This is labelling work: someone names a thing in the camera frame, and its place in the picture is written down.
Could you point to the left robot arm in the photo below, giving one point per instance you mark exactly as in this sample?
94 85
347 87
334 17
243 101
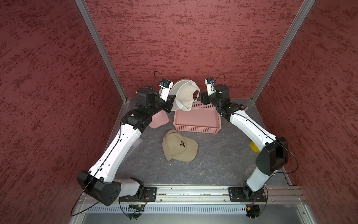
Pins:
99 182

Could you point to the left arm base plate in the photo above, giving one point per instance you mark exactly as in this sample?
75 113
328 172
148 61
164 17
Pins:
144 194

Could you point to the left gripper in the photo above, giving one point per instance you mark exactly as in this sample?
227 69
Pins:
168 102

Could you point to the yellow pen cup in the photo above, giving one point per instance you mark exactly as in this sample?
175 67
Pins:
254 147

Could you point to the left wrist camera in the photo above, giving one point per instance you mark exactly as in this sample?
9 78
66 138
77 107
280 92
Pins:
165 85

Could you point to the pink baseball cap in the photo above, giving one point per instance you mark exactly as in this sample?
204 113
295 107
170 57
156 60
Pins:
159 119

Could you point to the pink plastic basket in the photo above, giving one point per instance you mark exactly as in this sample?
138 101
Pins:
200 119

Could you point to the beige baseball cap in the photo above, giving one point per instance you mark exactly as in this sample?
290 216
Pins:
178 147

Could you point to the stapler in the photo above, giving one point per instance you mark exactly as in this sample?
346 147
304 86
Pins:
244 107

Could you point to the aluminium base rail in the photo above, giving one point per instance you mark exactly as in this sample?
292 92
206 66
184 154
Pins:
218 194

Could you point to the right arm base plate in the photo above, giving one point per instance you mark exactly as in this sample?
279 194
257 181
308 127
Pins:
237 194

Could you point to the cream white baseball cap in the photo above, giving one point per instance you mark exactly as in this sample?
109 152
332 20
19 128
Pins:
186 92

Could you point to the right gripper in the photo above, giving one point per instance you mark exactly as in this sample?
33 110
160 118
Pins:
204 99

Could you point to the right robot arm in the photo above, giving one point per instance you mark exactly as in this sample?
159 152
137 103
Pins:
273 151

